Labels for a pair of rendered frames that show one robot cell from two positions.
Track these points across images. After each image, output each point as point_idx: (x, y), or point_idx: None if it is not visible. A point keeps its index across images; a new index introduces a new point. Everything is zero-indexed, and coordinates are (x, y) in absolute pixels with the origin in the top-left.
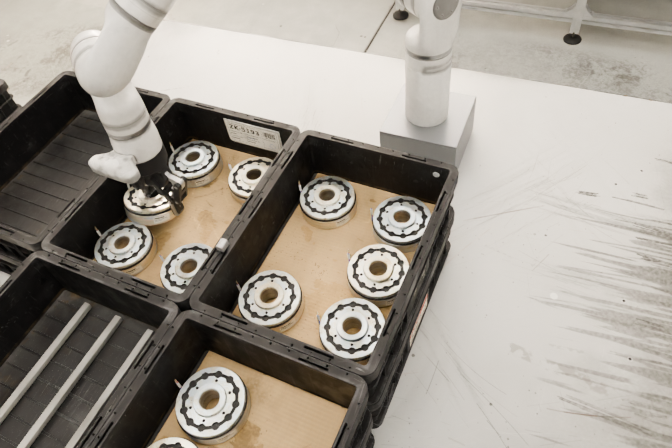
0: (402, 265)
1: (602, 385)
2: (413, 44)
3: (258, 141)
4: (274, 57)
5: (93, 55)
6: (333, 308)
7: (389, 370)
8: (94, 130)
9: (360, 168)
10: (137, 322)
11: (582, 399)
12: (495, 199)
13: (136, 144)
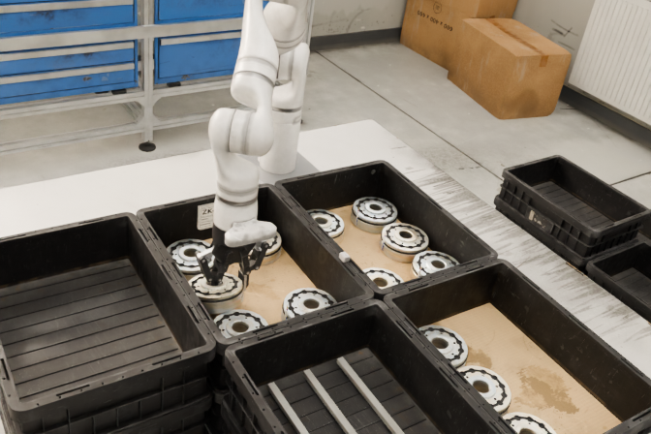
0: (410, 228)
1: (507, 251)
2: (289, 101)
3: None
4: (54, 197)
5: (267, 115)
6: (417, 264)
7: None
8: (29, 300)
9: (318, 197)
10: (319, 366)
11: (510, 262)
12: None
13: (257, 204)
